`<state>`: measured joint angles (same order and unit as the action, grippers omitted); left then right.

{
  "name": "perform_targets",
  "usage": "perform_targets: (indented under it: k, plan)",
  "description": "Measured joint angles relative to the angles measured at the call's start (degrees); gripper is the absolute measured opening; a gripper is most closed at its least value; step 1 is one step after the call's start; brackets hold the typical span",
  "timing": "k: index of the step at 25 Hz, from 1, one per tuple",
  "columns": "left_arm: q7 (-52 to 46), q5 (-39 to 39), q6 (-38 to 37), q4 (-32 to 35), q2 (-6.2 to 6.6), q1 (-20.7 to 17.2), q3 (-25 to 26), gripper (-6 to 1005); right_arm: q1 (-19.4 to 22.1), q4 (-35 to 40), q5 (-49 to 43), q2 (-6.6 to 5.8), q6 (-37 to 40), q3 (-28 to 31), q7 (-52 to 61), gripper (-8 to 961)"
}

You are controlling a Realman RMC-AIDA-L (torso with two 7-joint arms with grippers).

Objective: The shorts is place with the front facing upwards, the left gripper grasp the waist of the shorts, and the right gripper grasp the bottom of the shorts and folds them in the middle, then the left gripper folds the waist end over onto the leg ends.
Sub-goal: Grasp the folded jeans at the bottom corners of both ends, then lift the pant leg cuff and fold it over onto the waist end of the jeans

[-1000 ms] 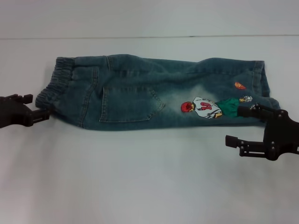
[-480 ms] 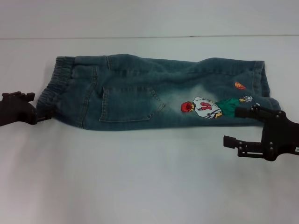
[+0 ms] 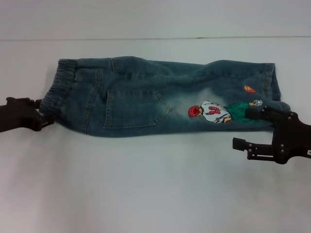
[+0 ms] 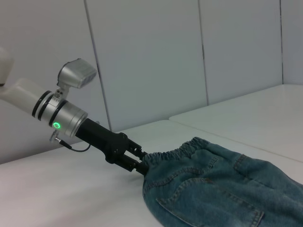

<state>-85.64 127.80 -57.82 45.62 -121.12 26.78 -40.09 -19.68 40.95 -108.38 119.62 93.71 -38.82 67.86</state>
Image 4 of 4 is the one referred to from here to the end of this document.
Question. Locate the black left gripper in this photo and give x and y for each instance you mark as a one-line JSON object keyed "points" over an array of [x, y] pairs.
{"points": [[106, 142]]}

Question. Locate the blue denim shorts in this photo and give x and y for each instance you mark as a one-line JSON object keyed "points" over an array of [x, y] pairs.
{"points": [[225, 189]]}

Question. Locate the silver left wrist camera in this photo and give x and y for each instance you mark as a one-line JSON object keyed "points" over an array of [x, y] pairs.
{"points": [[75, 73]]}

